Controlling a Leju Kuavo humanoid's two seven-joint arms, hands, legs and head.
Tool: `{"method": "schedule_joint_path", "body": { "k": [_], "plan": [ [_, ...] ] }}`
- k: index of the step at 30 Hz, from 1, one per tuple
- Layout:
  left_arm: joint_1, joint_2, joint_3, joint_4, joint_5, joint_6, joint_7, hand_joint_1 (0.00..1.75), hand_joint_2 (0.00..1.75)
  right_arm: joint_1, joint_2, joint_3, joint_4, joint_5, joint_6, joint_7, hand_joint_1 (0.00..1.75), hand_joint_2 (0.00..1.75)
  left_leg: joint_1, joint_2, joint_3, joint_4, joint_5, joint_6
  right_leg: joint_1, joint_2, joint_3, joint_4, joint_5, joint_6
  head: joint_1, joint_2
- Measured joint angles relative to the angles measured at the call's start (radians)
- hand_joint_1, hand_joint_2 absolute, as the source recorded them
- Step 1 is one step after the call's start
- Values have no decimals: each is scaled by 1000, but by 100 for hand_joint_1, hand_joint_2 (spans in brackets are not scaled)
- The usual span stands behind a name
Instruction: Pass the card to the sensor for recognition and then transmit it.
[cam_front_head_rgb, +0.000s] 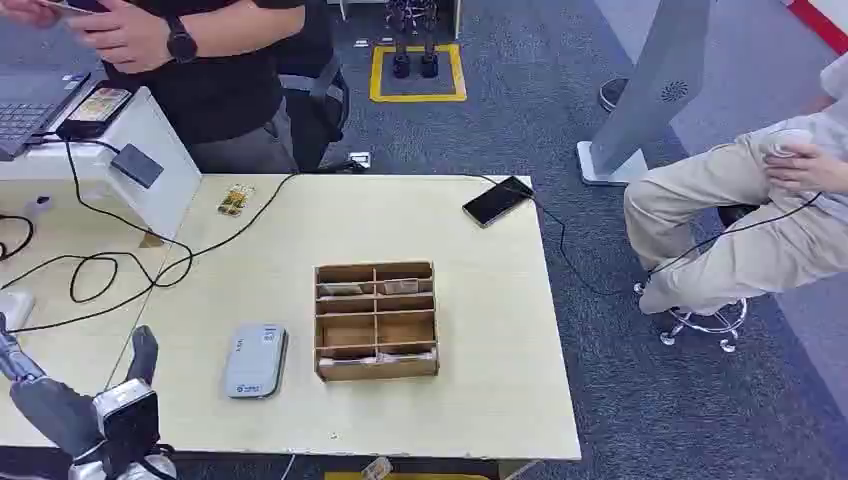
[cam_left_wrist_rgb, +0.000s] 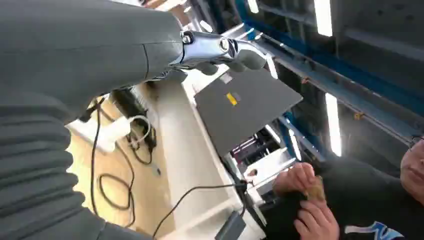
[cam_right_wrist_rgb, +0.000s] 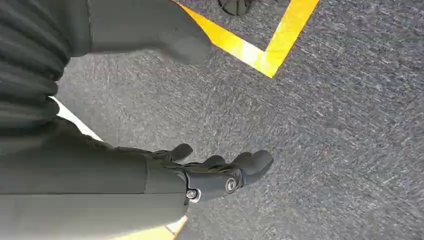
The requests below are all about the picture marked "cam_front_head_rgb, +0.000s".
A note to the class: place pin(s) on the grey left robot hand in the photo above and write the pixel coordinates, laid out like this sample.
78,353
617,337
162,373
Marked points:
50,411

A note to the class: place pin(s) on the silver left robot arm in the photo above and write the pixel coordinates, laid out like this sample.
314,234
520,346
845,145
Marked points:
126,472

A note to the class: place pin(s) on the white desk device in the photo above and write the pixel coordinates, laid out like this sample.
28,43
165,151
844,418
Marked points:
13,309

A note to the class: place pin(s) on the grey card reader device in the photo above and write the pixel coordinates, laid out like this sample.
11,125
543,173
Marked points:
255,361

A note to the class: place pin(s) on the dark grey adapter box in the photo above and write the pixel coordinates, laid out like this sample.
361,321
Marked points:
137,166

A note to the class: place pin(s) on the white desk partition box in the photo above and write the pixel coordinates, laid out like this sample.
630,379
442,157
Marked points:
159,152

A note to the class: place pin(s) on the grey laptop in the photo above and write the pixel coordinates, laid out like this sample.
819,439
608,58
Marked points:
26,109

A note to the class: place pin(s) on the black device with card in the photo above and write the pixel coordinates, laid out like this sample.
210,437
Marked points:
96,109

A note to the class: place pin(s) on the wooden card box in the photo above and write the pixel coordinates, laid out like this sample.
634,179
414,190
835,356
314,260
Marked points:
344,331

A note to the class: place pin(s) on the small hanging tag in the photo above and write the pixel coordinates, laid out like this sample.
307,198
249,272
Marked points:
376,468

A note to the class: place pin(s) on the pale card lying flat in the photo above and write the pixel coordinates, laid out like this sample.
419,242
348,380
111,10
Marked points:
378,360

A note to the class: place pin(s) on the standing person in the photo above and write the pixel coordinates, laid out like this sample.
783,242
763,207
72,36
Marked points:
218,86

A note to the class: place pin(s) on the card with pale print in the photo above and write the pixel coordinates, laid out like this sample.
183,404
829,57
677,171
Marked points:
399,286

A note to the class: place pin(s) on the standing person's right hand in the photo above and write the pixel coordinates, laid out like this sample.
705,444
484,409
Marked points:
126,36

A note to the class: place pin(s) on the standing person's hand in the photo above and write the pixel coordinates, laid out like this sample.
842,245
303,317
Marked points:
26,10
126,36

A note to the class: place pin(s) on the black wristwatch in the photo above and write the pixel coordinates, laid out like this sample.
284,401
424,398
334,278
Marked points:
180,43

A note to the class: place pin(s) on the white floor socket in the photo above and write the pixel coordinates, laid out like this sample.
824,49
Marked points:
360,159

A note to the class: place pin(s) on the standing person's left hand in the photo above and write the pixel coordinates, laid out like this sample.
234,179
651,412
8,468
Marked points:
26,10

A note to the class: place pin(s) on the dark handheld phone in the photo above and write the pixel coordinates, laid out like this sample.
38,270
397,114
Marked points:
79,5

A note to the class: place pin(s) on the black office chair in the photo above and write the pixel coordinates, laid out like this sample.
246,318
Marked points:
318,99

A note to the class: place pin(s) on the yellow floor tape square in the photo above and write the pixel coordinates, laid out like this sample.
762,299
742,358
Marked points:
376,73

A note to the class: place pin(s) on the black smartphone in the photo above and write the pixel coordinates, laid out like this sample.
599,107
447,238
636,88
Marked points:
497,201

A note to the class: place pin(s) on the black robot legs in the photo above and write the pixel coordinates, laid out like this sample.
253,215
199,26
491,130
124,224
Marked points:
414,60

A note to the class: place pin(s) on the black round floor base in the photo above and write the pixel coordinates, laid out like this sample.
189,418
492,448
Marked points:
611,96

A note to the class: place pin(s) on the chrome wheeled stool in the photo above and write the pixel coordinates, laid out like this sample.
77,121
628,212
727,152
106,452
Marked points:
705,324

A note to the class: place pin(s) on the white standing kiosk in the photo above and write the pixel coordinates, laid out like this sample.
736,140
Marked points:
652,86

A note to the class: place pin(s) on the seated person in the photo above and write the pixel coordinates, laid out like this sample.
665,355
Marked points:
729,245

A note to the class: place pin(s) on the white handheld controller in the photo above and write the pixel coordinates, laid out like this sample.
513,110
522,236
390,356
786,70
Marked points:
785,140

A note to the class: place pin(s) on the seated person's hand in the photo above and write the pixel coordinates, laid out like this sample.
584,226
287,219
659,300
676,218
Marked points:
805,169

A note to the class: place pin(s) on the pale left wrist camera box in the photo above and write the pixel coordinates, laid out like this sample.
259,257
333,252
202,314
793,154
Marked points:
129,417

